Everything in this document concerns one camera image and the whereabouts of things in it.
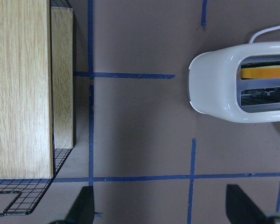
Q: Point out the wooden shelf board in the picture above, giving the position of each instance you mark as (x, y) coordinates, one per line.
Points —
(25, 88)

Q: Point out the white toaster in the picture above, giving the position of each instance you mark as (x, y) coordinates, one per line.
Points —
(215, 84)

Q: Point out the bread slice in toaster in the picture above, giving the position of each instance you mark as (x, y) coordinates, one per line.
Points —
(267, 72)

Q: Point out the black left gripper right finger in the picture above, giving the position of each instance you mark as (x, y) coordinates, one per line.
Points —
(241, 209)

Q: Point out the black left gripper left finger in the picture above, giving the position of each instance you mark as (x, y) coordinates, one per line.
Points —
(82, 210)

